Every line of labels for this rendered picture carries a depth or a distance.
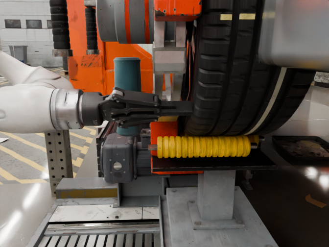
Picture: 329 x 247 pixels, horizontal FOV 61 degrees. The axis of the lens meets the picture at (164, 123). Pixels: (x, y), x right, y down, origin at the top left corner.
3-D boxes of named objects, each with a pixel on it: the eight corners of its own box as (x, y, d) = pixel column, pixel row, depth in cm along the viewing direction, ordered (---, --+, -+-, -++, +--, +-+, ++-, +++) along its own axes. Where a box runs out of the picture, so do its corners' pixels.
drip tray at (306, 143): (353, 162, 196) (353, 157, 195) (292, 161, 198) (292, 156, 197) (318, 139, 245) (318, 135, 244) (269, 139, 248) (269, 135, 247)
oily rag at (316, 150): (332, 159, 201) (333, 154, 200) (304, 160, 200) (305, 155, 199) (313, 148, 224) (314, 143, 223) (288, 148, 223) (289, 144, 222)
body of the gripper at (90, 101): (86, 133, 63) (127, 132, 64) (77, 112, 56) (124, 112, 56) (89, 105, 67) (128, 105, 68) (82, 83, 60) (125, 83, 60)
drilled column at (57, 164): (69, 196, 151) (62, 120, 140) (51, 196, 150) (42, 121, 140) (74, 187, 160) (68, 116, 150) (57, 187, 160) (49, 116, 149)
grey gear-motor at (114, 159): (201, 215, 119) (204, 137, 110) (102, 218, 117) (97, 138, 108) (195, 194, 136) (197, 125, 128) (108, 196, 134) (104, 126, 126)
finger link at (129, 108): (110, 100, 62) (109, 96, 61) (161, 99, 63) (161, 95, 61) (109, 115, 60) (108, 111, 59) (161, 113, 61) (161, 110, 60)
